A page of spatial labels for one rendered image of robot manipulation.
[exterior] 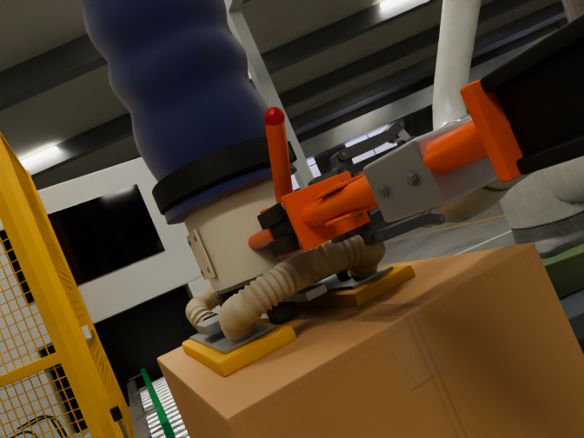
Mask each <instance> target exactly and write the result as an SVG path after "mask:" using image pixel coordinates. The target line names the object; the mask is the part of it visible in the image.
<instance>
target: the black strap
mask: <svg viewBox="0 0 584 438"><path fill-rule="evenodd" d="M287 142H288V149H289V161H290V162H291V163H294V162H295V161H296V160H297V157H296V155H295V152H294V150H293V147H292V145H291V143H290V141H287ZM268 164H270V158H269V146H268V140H267V136H262V137H257V138H254V139H250V140H247V141H244V142H241V143H237V144H234V145H231V146H228V147H226V148H223V149H219V150H218V151H215V152H213V153H210V154H208V155H206V156H203V157H201V158H199V159H197V160H195V161H193V162H191V163H188V164H186V165H184V166H182V167H181V168H180V169H177V170H175V171H174V172H172V173H170V174H169V175H167V176H165V177H164V178H163V179H162V180H161V181H160V182H158V183H157V184H156V185H155V187H154V188H153V190H152V196H153V197H154V199H155V202H156V205H157V207H158V209H159V211H160V214H161V215H164V216H165V214H164V213H165V212H166V210H168V209H169V208H171V207H172V206H174V205H175V204H177V203H178V202H180V201H182V200H183V199H185V198H187V197H189V196H192V195H194V194H195V193H197V192H199V191H201V190H203V189H206V188H208V187H209V186H211V185H213V184H216V183H219V182H221V181H223V180H226V179H228V178H230V177H232V176H236V175H239V174H241V173H243V172H246V171H249V170H252V169H256V168H259V167H262V166H265V165H268Z"/></svg>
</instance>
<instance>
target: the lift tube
mask: <svg viewBox="0 0 584 438"><path fill-rule="evenodd" d="M81 2H82V8H83V20H84V24H85V28H86V31H87V33H88V35H89V37H90V40H91V42H92V43H93V44H94V46H95V47H96V49H97V50H98V51H99V53H100V54H101V55H102V56H103V58H104V59H105V60H106V61H107V62H108V66H109V84H110V86H111V88H112V89H113V91H114V93H115V94H116V97H117V98H118V99H119V100H120V102H121V103H122V104H123V106H124V107H125V108H126V109H127V110H128V111H129V112H130V114H131V120H132V128H133V134H134V138H135V141H136V146H137V148H138V150H139V152H140V155H141V157H142V158H143V160H144V162H145V163H146V165H147V167H148V169H149V171H150V172H151V174H152V175H153V177H154V178H155V179H156V180H157V182H160V181H161V180H162V179H163V178H164V177H165V176H167V175H169V174H170V173H172V172H174V171H175V170H177V169H180V168H181V167H182V166H184V165H186V164H188V163H191V162H193V161H195V160H197V159H199V158H201V157H203V156H206V155H208V154H210V153H213V152H215V151H218V150H219V149H223V148H226V147H228V146H231V145H234V144H237V143H241V142H244V141H247V140H250V139H254V138H257V137H262V136H266V135H267V134H266V128H265V122H264V120H263V116H264V113H265V111H266V110H267V109H268V108H269V107H268V105H267V104H266V103H265V101H264V100H263V99H262V97H261V96H260V94H259V93H258V92H257V91H256V89H255V88H254V86H253V85H252V84H251V82H250V81H249V66H248V58H247V55H246V52H245V49H244V48H243V46H242V45H241V43H240V42H239V41H238V40H237V39H236V38H235V37H234V36H233V35H232V34H231V33H230V32H229V26H228V20H227V10H226V5H225V2H224V0H81ZM272 177H273V176H272V170H271V164H268V165H265V166H261V167H259V168H256V169H252V170H249V171H246V172H243V173H241V174H239V175H236V176H232V177H230V178H228V179H226V180H223V181H221V182H218V183H216V184H213V185H211V186H209V187H208V188H206V189H203V190H201V191H199V192H197V193H195V194H194V195H192V196H189V197H187V198H185V199H183V200H182V201H180V202H178V203H177V204H175V205H174V206H172V207H171V208H169V209H168V210H166V212H165V213H164V214H165V219H166V223H167V224H168V225H173V224H178V223H182V222H184V220H185V219H186V218H187V217H186V215H187V214H188V213H189V212H191V211H192V210H194V209H196V208H198V207H200V206H202V205H203V204H205V203H206V202H209V201H211V200H214V199H216V198H217V197H219V196H223V195H225V194H227V193H229V192H231V191H233V190H236V189H240V188H241V187H244V186H247V185H249V184H251V183H256V182H259V181H261V180H265V179H268V178H272Z"/></svg>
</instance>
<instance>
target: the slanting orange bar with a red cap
mask: <svg viewBox="0 0 584 438"><path fill-rule="evenodd" d="M263 120H264V122H265V128H266V134H267V140H268V146H269V158H270V164H271V170H272V176H273V183H274V189H275V199H276V203H281V202H282V200H281V198H282V197H283V196H285V195H288V194H290V193H293V185H292V177H291V170H290V163H289V149H288V142H287V134H286V127H285V115H284V113H283V111H282V110H281V109H279V108H278V107H270V108H268V109H267V110H266V111H265V113H264V116H263Z"/></svg>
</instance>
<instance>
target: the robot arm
mask: <svg viewBox="0 0 584 438"><path fill-rule="evenodd" d="M561 1H562V4H563V7H564V10H565V12H566V15H567V20H568V22H569V23H570V22H571V21H573V20H575V18H577V17H579V16H581V15H582V14H584V0H561ZM480 7H481V0H443V4H442V12H441V27H440V35H439V43H438V51H437V59H436V68H435V84H434V94H433V129H434V130H436V129H439V128H442V127H445V126H447V125H449V124H451V123H455V122H458V121H460V120H462V119H465V118H467V117H470V115H469V114H468V112H467V107H466V104H465V103H464V101H463V99H462V96H461V92H460V90H461V88H462V87H464V86H465V85H467V84H468V77H469V71H470V65H471V60H472V55H473V49H474V44H475V34H476V29H477V24H478V18H479V13H480ZM404 127H405V123H404V122H403V121H402V120H401V119H398V120H397V121H395V122H394V123H392V124H390V125H389V126H388V127H387V128H386V129H385V130H384V131H383V132H382V133H379V134H377V135H375V136H371V137H370V138H367V139H365V140H363V141H360V142H358V143H355V144H353V145H351V146H349V147H347V148H345V149H341V150H340V151H338V152H337V153H336V154H334V155H333V156H331V157H330V159H329V161H330V163H331V165H332V170H331V171H330V172H329V173H326V174H323V175H321V176H317V177H315V178H314V179H312V180H311V181H310V182H309V183H308V186H310V185H313V184H315V183H318V182H321V181H323V180H326V179H328V178H330V177H332V176H336V175H339V174H341V173H343V172H346V171H348V172H349V174H350V175H351V174H353V175H355V174H356V173H358V172H360V171H363V168H364V167H365V166H367V165H368V164H370V163H361V164H355V165H349V166H347V161H348V160H351V159H353V158H355V157H357V156H360V155H362V154H364V153H366V152H369V151H370V150H372V149H376V148H378V147H380V146H382V145H383V144H384V143H392V144H395V143H401V146H402V145H403V144H405V143H407V142H409V141H411V140H413V139H414V138H416V137H418V136H410V135H409V134H408V133H407V132H406V131H405V130H404V129H403V128H404ZM498 201H500V204H501V207H502V209H503V212H504V214H505V216H506V218H507V219H508V223H509V225H510V228H511V230H512V234H513V238H514V240H513V241H512V242H510V243H508V244H506V245H504V246H502V247H507V246H513V245H518V244H523V243H529V242H532V243H533V244H534V245H535V247H536V249H537V251H538V253H539V256H540V258H541V259H545V258H549V257H553V256H557V255H558V254H560V253H561V252H563V251H565V250H568V249H571V248H573V247H576V246H578V245H580V244H583V243H584V156H581V157H578V158H575V159H573V160H570V161H567V162H564V163H559V164H556V165H554V166H551V167H548V168H545V169H541V170H538V171H535V172H532V173H529V174H526V175H522V176H519V177H517V178H515V179H514V180H512V181H509V182H500V181H497V182H493V183H491V184H489V185H488V186H486V187H484V188H482V189H478V190H476V191H475V192H473V193H471V194H469V195H467V196H464V197H462V198H460V199H458V200H456V201H454V202H452V203H449V204H447V205H445V206H442V207H440V208H436V209H431V210H429V211H426V212H422V213H420V215H419V216H417V217H414V218H411V219H408V220H406V221H404V222H399V223H397V224H395V225H393V226H390V227H387V228H385V229H381V230H379V231H376V230H375V229H374V228H373V227H374V226H375V225H376V224H378V223H379V222H381V221H382V220H383V219H384V218H383V216H382V213H381V211H380V209H378V210H376V211H373V212H370V215H371V217H370V218H369V219H370V222H369V223H366V224H364V225H362V226H361V227H358V228H356V229H353V230H351V231H349V232H347V233H345V234H343V235H341V236H337V237H336V238H334V239H332V240H331V241H332V243H338V242H343V241H345V240H347V239H349V238H351V237H353V236H356V235H359V236H360V237H361V238H362V239H363V242H364V243H365V244H366V245H368V246H369V245H373V244H377V243H380V242H384V241H387V240H389V239H391V238H394V237H396V236H399V235H402V234H404V233H407V232H409V231H411V230H414V229H418V228H420V227H425V228H430V227H434V226H437V225H440V224H443V223H445V222H464V221H467V220H469V219H471V218H473V217H475V216H478V215H479V214H480V213H482V212H484V211H485V210H487V209H489V208H490V207H492V206H493V205H494V204H496V203H497V202H498ZM502 247H501V248H502Z"/></svg>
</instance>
